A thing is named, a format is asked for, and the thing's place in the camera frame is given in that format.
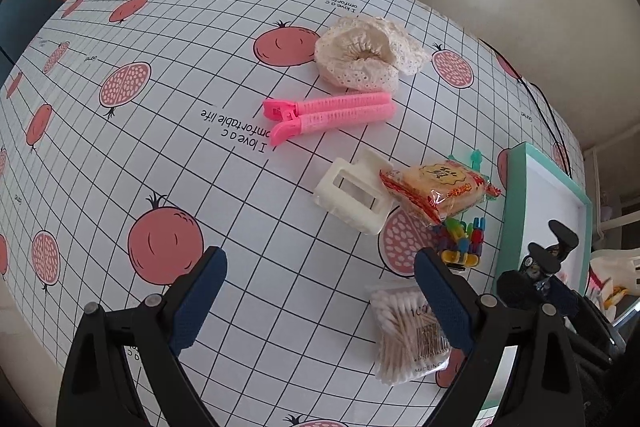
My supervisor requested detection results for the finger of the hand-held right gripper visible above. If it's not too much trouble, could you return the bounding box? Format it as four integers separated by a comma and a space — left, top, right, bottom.
547, 220, 580, 275
499, 243, 583, 323

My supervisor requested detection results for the orange rice cracker packet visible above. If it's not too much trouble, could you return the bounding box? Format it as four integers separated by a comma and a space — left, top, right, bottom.
378, 159, 504, 226

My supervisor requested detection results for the black cable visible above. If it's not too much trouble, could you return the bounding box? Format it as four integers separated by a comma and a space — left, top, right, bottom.
492, 49, 574, 180

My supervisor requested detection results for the white furniture frame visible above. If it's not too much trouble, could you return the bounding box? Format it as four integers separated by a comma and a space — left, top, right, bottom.
582, 122, 640, 240

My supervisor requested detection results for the cream lace scrunchie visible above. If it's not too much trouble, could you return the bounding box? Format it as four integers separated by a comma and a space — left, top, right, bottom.
314, 16, 432, 90

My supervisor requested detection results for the pomegranate print tablecloth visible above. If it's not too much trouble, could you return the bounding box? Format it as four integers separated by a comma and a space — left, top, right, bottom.
0, 0, 586, 427

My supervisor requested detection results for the bag of cotton swabs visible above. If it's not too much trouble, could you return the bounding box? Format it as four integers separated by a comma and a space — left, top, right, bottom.
367, 284, 469, 388

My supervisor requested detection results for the teal cardboard box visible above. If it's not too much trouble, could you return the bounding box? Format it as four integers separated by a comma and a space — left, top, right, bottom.
475, 142, 594, 427

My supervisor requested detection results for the green plastic pick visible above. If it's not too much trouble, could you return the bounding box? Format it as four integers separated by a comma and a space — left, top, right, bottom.
447, 149, 487, 172

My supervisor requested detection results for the white hair claw clip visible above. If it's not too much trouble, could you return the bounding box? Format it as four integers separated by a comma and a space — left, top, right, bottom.
313, 147, 396, 236

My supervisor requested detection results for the white plastic bag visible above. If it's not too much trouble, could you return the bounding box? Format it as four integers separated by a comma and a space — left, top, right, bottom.
589, 249, 640, 310

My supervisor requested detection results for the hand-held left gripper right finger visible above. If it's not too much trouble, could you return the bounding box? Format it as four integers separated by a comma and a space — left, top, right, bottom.
414, 248, 587, 427

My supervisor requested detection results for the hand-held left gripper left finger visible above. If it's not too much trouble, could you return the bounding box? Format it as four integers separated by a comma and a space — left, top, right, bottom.
56, 246, 229, 427

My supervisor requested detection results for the pile of colourful small clips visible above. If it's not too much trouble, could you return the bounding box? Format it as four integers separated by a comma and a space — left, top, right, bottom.
432, 217, 489, 271

